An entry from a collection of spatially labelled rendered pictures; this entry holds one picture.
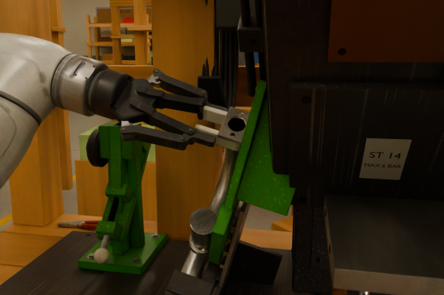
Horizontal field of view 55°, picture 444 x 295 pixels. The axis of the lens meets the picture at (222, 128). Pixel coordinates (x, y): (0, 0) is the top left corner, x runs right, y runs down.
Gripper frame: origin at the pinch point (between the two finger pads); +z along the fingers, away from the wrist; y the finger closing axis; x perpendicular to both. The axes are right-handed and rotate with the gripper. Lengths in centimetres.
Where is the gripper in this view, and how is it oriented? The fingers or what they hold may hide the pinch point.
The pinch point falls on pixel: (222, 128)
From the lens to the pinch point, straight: 63.9
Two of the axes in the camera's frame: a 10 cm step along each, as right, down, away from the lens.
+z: 9.5, 2.9, -1.5
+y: 3.2, -7.9, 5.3
